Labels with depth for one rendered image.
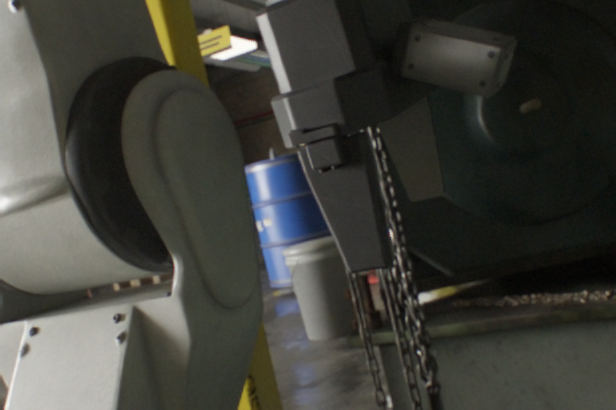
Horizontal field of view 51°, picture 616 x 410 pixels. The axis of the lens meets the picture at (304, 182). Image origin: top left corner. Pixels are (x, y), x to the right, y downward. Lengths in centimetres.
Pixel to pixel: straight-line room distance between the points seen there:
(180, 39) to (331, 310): 153
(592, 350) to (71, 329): 95
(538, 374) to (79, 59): 100
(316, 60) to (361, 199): 6
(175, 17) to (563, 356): 95
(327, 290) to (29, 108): 221
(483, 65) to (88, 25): 26
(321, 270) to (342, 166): 228
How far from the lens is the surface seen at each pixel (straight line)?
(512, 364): 125
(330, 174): 28
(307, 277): 257
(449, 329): 120
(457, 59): 28
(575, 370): 124
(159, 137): 39
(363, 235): 28
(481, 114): 98
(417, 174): 38
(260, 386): 132
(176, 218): 39
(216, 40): 848
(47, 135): 40
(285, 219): 442
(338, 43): 28
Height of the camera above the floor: 57
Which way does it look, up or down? 1 degrees up
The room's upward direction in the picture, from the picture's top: 13 degrees counter-clockwise
